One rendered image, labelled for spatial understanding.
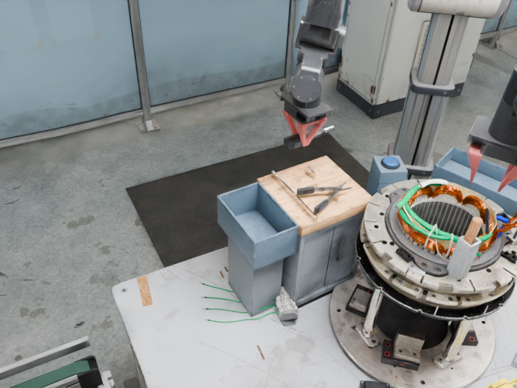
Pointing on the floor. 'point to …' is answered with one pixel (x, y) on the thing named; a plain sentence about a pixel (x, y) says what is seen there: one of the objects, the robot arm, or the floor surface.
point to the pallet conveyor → (75, 369)
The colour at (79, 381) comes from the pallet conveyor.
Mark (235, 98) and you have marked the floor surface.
